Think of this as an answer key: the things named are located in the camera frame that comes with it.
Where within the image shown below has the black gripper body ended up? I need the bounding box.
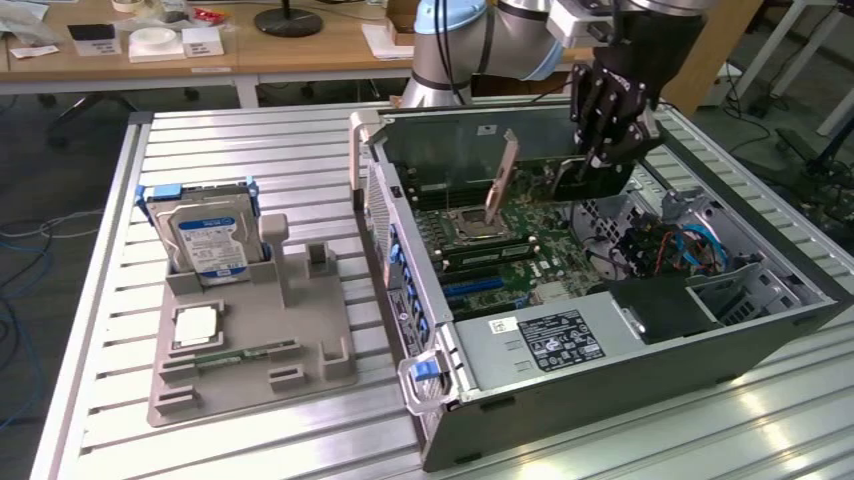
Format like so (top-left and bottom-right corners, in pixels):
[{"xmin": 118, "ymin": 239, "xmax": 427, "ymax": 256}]
[{"xmin": 590, "ymin": 9, "xmax": 707, "ymax": 109}]

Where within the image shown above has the black Nvidia graphics card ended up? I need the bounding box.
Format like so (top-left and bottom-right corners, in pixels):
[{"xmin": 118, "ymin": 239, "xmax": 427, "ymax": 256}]
[{"xmin": 483, "ymin": 128, "xmax": 639, "ymax": 227}]

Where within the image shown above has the wooden cabinet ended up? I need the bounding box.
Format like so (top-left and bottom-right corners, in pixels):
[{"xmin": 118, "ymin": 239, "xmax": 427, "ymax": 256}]
[{"xmin": 656, "ymin": 0, "xmax": 766, "ymax": 116}]

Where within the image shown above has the metal disk bay cage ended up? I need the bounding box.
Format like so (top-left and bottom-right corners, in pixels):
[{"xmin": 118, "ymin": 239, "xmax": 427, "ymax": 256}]
[{"xmin": 571, "ymin": 159, "xmax": 732, "ymax": 281}]

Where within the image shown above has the green motherboard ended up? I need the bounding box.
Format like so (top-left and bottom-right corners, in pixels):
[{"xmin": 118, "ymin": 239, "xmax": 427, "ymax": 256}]
[{"xmin": 397, "ymin": 167, "xmax": 619, "ymax": 321}]

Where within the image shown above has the CPU socket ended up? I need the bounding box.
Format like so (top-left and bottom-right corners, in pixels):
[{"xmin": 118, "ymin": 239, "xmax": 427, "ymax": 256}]
[{"xmin": 451, "ymin": 205, "xmax": 508, "ymax": 247}]

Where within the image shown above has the white booklet stack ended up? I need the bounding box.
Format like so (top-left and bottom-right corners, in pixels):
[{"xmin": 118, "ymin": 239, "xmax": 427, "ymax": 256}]
[{"xmin": 361, "ymin": 22, "xmax": 417, "ymax": 62}]

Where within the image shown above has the blue expansion slot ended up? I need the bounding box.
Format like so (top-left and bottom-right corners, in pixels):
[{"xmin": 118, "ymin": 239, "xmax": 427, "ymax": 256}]
[{"xmin": 440, "ymin": 277, "xmax": 508, "ymax": 299}]

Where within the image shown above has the wooden desk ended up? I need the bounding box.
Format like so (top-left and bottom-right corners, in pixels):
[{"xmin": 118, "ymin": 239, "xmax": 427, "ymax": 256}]
[{"xmin": 0, "ymin": 0, "xmax": 602, "ymax": 96}]

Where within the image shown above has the black round lamp base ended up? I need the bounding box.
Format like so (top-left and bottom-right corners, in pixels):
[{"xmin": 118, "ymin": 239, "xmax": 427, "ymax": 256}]
[{"xmin": 252, "ymin": 0, "xmax": 325, "ymax": 38}]

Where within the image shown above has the grey power supply unit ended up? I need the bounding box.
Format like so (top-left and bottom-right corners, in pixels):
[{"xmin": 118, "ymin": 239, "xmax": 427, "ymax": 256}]
[{"xmin": 452, "ymin": 292, "xmax": 652, "ymax": 392}]

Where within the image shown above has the open dark PC case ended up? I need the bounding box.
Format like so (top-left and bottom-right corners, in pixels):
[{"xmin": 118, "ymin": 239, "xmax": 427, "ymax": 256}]
[{"xmin": 348, "ymin": 89, "xmax": 854, "ymax": 474}]

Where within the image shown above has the white box with round dish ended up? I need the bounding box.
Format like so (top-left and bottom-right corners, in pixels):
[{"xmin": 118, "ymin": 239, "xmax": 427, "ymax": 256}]
[{"xmin": 126, "ymin": 27, "xmax": 187, "ymax": 64}]

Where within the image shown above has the grey printed parts rack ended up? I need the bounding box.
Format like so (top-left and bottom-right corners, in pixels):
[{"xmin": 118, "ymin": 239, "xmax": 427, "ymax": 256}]
[{"xmin": 145, "ymin": 212, "xmax": 360, "ymax": 429}]

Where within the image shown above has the silver CPU chip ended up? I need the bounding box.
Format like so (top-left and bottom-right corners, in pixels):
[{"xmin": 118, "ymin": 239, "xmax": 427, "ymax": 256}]
[{"xmin": 169, "ymin": 307, "xmax": 221, "ymax": 349}]

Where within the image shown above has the white box with black label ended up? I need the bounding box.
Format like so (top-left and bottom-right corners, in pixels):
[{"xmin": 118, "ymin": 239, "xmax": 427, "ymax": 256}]
[{"xmin": 65, "ymin": 23, "xmax": 122, "ymax": 57}]

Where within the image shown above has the clear plastic bag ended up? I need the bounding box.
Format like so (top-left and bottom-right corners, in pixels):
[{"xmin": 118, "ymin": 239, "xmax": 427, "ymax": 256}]
[{"xmin": 0, "ymin": 0, "xmax": 62, "ymax": 44}]

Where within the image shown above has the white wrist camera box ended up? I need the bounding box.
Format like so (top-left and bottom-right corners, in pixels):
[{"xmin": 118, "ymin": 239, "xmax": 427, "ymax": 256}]
[{"xmin": 545, "ymin": 0, "xmax": 612, "ymax": 49}]

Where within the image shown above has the blue disk wire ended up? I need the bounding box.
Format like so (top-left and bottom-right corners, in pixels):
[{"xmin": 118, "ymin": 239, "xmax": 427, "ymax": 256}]
[{"xmin": 670, "ymin": 224, "xmax": 727, "ymax": 274}]

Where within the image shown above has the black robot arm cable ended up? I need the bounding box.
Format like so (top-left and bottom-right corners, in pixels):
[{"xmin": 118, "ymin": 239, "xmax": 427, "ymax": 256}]
[{"xmin": 429, "ymin": 0, "xmax": 472, "ymax": 106}]

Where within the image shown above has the white desk frame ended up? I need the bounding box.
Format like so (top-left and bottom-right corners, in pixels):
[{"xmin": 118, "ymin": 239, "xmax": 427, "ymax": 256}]
[{"xmin": 730, "ymin": 0, "xmax": 854, "ymax": 136}]

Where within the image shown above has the hard disk with blue bracket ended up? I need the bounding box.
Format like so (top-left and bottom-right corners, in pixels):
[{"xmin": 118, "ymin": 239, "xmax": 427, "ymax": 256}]
[{"xmin": 132, "ymin": 175, "xmax": 267, "ymax": 290}]

